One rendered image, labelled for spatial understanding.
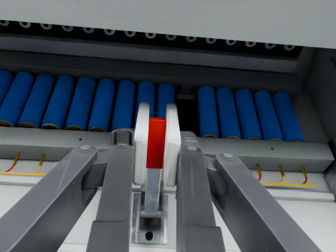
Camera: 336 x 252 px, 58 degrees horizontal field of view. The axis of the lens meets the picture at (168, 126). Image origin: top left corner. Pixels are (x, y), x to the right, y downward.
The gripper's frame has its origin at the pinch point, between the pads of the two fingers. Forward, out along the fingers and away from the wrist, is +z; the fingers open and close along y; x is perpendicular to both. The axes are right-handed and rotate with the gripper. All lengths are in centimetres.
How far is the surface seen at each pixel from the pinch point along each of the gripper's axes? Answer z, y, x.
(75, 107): 8.3, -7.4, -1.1
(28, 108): 7.8, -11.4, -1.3
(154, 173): 0.1, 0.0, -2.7
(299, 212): 2.2, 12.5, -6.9
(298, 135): 7.1, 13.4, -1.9
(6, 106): 7.9, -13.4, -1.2
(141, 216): -0.3, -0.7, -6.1
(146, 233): -0.3, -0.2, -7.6
